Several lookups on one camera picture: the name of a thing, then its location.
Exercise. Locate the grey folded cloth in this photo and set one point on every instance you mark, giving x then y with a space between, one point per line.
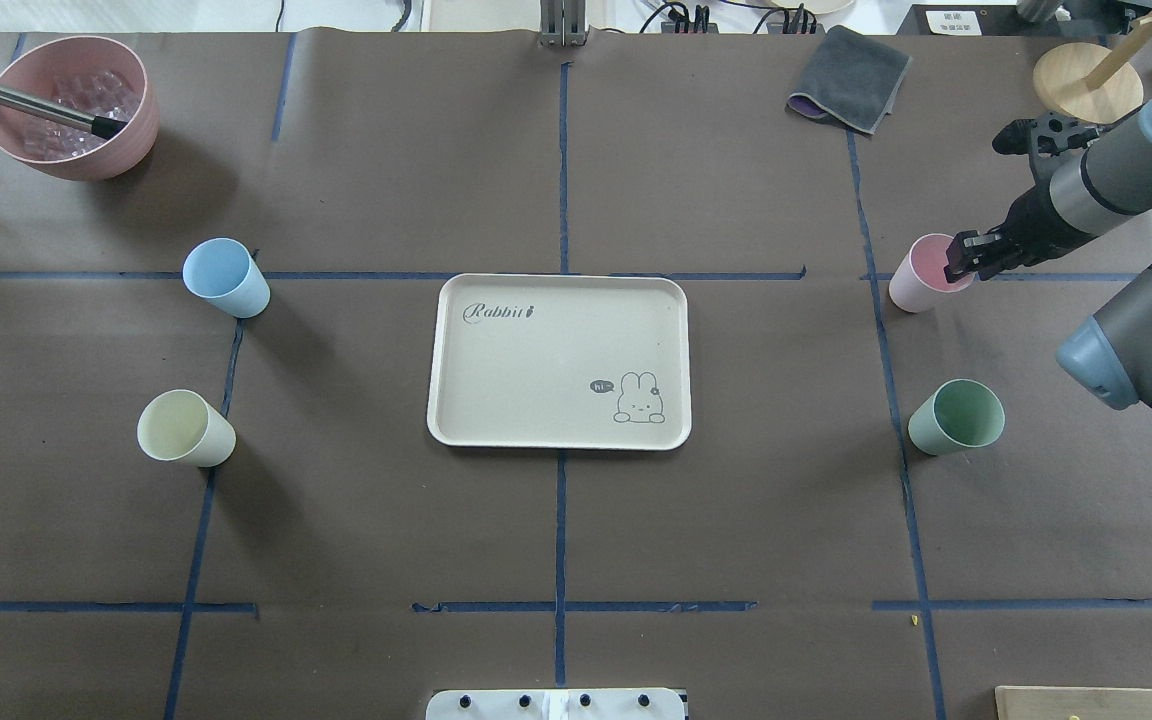
851 81

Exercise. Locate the aluminium frame post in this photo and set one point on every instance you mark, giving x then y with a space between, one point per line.
563 23

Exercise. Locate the cream rabbit tray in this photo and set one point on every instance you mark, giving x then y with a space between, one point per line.
561 361

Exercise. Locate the green cup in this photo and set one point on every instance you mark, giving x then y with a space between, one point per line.
960 415

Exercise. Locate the pink bowl with ice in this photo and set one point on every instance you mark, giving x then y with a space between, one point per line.
93 74

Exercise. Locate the wooden cup tree stand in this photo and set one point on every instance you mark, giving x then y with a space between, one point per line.
1091 82

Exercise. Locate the pink cup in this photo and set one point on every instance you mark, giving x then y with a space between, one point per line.
920 281

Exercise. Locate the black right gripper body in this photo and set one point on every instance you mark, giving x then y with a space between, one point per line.
1028 222

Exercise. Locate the metal scoop black handle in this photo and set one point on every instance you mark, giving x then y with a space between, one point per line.
37 106

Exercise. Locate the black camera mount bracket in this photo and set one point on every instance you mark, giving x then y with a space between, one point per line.
1045 139

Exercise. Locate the cream yellow cup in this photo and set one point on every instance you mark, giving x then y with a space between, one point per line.
181 426

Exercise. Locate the light blue cup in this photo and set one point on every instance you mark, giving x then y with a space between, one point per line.
222 272

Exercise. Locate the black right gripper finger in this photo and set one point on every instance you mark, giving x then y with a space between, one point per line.
971 253

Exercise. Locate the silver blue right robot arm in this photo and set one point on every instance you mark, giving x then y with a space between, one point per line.
1088 181

